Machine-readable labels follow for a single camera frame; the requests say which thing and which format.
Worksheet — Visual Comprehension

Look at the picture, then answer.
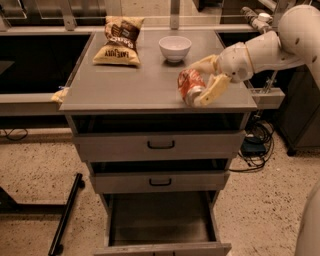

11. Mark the grey drawer cabinet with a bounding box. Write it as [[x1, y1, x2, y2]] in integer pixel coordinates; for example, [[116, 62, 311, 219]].
[[59, 29, 259, 256]]

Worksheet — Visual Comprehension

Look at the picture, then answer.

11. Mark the yellow sponge piece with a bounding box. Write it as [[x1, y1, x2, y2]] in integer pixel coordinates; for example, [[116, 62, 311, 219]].
[[51, 87, 69, 103]]

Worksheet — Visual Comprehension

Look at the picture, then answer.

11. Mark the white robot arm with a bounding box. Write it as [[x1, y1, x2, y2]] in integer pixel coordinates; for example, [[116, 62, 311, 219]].
[[186, 5, 320, 256]]

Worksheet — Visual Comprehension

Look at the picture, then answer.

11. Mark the black metal stand leg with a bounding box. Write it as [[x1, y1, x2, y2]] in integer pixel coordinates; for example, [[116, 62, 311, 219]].
[[48, 173, 85, 256]]

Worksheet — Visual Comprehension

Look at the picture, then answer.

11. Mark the grey middle drawer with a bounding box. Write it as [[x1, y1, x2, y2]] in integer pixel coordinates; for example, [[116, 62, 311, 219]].
[[90, 171, 229, 194]]

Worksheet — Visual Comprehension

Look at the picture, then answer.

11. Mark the grey bottom drawer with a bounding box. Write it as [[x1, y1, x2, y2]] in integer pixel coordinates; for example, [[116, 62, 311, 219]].
[[94, 191, 231, 256]]

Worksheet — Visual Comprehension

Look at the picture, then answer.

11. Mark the dark blue power box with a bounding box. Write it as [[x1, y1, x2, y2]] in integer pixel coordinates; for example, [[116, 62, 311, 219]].
[[241, 137, 266, 157]]

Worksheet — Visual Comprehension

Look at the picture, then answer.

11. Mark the grey drawer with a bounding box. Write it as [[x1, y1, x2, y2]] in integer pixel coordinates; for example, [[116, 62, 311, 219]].
[[90, 171, 229, 194], [94, 191, 231, 256], [73, 131, 245, 162]]

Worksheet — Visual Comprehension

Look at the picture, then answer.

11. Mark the black cable bundle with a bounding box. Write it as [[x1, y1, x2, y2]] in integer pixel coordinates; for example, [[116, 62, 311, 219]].
[[229, 119, 276, 174]]

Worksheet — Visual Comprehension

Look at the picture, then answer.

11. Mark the yellow brown chip bag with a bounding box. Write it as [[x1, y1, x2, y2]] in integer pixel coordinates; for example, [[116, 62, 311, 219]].
[[93, 16, 144, 67]]

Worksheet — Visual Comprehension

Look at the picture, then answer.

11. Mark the dark grey side cabinet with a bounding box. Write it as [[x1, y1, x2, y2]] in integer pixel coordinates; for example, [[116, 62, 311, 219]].
[[275, 66, 320, 156]]

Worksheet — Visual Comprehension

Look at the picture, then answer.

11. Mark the white ceramic bowl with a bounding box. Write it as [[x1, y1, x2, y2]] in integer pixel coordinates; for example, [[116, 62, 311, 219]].
[[159, 36, 192, 63]]

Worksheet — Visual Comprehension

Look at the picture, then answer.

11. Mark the white power strip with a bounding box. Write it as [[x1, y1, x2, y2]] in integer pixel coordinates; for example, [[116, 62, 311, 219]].
[[241, 7, 273, 34]]

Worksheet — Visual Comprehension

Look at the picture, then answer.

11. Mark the grey top drawer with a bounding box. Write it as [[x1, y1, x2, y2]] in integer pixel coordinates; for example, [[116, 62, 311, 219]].
[[73, 131, 245, 162]]

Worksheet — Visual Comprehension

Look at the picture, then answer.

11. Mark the black floor cable left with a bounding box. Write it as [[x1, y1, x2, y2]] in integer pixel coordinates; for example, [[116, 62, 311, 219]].
[[0, 128, 30, 142]]

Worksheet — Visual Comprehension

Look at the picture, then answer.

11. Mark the red coke can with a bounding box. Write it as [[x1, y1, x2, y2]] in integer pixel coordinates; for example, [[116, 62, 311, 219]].
[[177, 69, 206, 106]]

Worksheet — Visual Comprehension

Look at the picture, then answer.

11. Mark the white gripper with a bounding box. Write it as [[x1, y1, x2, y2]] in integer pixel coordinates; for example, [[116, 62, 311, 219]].
[[188, 42, 254, 107]]

